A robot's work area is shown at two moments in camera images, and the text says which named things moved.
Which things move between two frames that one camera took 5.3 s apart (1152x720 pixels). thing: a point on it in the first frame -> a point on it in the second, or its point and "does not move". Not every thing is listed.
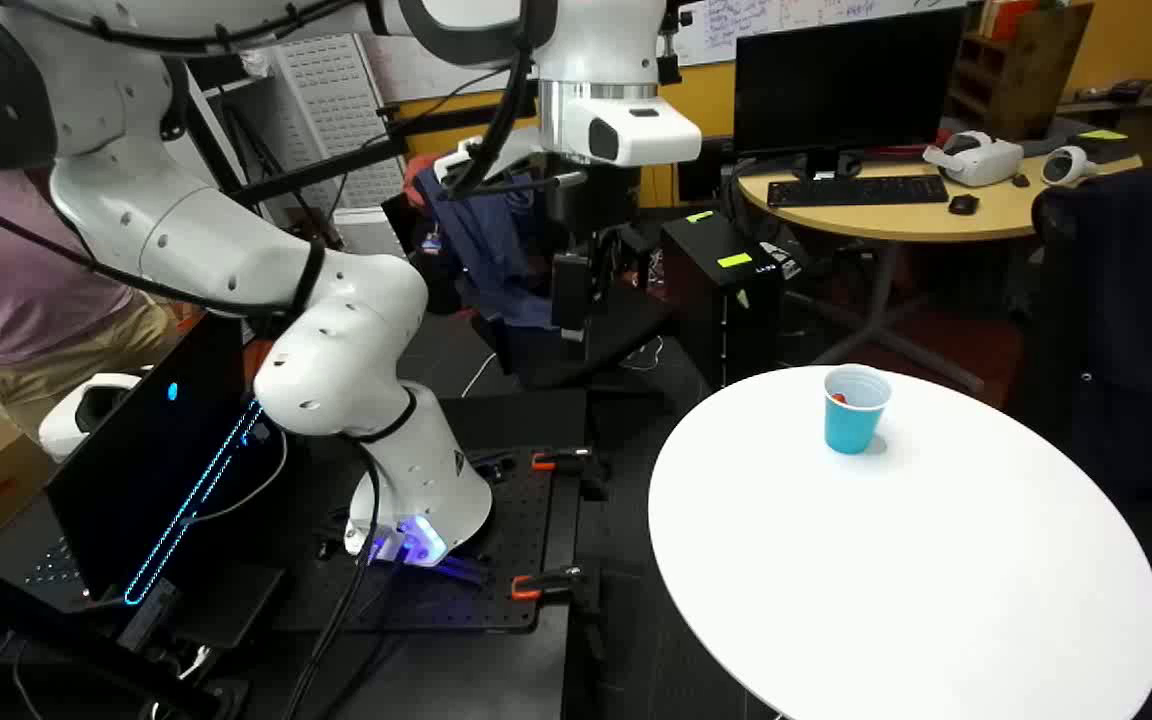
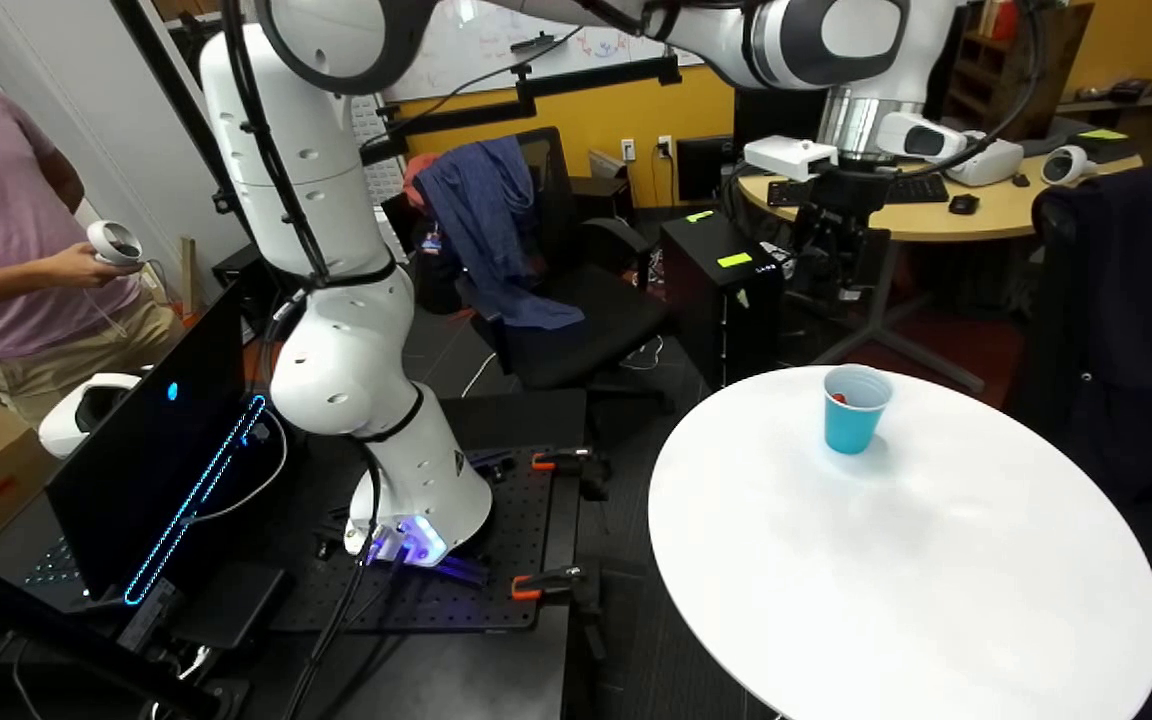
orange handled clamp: x=543 y=587 does not move
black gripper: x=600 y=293 -> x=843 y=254
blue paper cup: x=852 y=411 does not move
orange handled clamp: x=557 y=459 does not move
